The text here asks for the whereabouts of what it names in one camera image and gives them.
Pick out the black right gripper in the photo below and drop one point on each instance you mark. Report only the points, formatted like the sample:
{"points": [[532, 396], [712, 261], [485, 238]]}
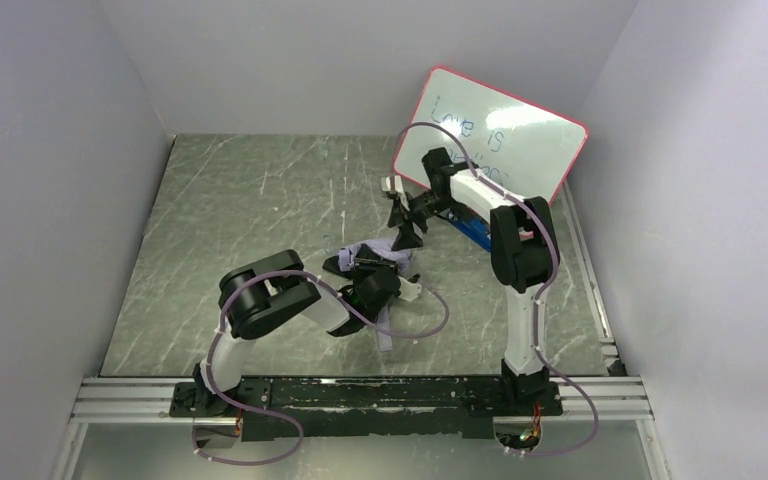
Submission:
{"points": [[409, 206]]}

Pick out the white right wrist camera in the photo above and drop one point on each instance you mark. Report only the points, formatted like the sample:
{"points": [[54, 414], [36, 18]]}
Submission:
{"points": [[392, 187]]}

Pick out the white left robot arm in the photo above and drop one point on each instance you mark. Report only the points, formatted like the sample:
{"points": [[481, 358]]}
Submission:
{"points": [[267, 305]]}

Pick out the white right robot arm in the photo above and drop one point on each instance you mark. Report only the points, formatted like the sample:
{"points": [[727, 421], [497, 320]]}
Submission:
{"points": [[523, 252]]}

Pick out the blue whiteboard eraser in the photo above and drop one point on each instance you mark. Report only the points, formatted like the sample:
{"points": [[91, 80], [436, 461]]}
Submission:
{"points": [[475, 229]]}

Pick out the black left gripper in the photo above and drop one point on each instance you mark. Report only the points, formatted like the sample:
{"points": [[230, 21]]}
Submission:
{"points": [[364, 266]]}

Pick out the lilac and black folding umbrella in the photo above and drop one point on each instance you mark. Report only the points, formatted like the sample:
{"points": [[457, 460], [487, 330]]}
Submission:
{"points": [[343, 260]]}

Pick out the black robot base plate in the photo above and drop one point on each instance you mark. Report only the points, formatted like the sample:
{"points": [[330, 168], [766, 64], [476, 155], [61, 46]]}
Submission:
{"points": [[267, 408]]}

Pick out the red framed whiteboard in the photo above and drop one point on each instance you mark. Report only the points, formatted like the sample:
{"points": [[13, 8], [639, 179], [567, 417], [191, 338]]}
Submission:
{"points": [[520, 145]]}

